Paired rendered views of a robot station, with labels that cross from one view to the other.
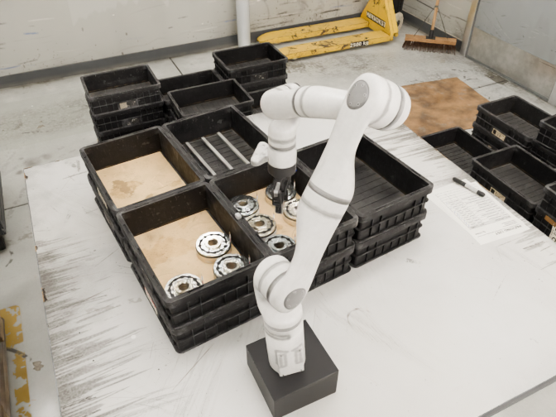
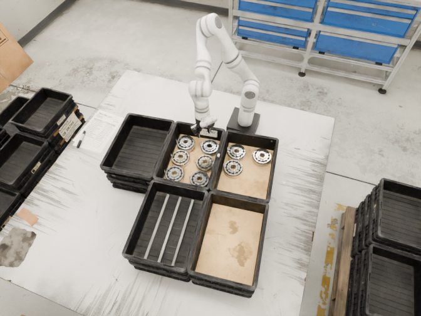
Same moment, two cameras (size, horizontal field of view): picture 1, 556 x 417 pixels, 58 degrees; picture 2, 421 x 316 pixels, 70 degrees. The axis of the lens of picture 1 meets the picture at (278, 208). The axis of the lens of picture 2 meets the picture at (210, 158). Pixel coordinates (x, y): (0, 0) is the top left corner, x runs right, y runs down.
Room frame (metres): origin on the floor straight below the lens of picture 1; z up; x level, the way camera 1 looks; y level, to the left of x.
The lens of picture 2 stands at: (1.73, 0.75, 2.24)
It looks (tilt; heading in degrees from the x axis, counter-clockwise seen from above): 56 degrees down; 228
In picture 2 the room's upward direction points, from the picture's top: 3 degrees counter-clockwise
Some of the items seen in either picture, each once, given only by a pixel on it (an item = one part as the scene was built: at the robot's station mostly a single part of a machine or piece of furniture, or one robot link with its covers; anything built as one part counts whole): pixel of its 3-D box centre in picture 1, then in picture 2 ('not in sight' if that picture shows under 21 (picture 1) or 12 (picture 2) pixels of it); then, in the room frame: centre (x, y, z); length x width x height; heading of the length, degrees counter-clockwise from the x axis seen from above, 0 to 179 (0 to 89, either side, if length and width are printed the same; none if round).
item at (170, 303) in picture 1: (189, 237); (245, 163); (1.03, 0.25, 0.92); 0.40 x 0.30 x 0.02; 32
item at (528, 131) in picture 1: (513, 141); not in sight; (2.46, -1.35, 0.31); 0.40 x 0.30 x 0.34; 25
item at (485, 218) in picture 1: (476, 208); (98, 130); (1.40, -0.72, 0.70); 0.33 x 0.23 x 0.01; 25
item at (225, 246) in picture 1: (213, 244); (233, 167); (1.06, 0.19, 0.86); 0.10 x 0.10 x 0.01
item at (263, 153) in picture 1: (275, 149); (203, 113); (1.09, 0.01, 1.17); 0.11 x 0.09 x 0.06; 76
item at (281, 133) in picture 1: (285, 115); (198, 95); (1.09, -0.02, 1.27); 0.09 x 0.07 x 0.15; 128
